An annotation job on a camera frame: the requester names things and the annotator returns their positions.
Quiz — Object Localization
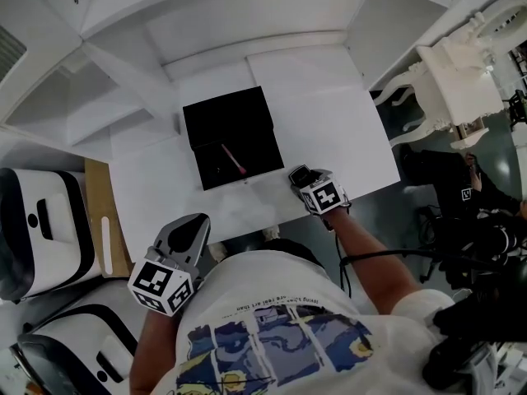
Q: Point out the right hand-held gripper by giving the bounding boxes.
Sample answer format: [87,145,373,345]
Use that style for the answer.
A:
[290,170,351,217]

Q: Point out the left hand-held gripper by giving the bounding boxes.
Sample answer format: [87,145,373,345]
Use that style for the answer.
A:
[127,213,212,316]

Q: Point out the small black device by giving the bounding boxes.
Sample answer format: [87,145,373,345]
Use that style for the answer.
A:
[287,163,312,187]

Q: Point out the red pen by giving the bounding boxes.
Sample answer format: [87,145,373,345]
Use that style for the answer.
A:
[221,142,249,175]

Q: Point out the black box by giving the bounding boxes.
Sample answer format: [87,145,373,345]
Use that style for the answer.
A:
[182,85,286,193]

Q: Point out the person's right forearm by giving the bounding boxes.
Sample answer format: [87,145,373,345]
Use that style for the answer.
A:
[329,207,422,317]

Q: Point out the person's left forearm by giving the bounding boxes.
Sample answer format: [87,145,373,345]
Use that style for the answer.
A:
[129,309,187,395]

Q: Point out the white table top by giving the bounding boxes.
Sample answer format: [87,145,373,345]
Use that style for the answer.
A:
[109,47,402,243]

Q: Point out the brown cardboard box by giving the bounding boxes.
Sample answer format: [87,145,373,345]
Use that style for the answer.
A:
[83,157,135,280]

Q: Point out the person's left white shoe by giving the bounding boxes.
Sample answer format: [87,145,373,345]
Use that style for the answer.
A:
[207,241,228,263]

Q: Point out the person's black trousers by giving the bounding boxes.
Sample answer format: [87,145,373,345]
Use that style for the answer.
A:
[222,239,327,272]

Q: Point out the lower white black robot shell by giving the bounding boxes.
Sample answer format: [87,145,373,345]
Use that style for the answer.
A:
[10,280,144,395]

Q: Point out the white black robot shell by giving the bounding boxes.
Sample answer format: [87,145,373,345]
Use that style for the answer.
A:
[10,280,144,395]
[0,166,100,303]

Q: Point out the upper white black robot shell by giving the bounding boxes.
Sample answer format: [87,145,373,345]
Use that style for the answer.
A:
[0,166,100,303]

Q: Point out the white vanity table with mirror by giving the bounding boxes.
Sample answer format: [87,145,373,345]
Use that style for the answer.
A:
[369,0,527,152]

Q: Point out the white shelf hutch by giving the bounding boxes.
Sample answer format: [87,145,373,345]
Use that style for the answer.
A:
[0,0,475,173]

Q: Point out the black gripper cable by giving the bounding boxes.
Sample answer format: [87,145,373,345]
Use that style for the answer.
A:
[333,228,352,300]

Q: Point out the black gooseneck mount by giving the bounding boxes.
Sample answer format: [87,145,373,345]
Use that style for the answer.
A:
[339,247,527,387]

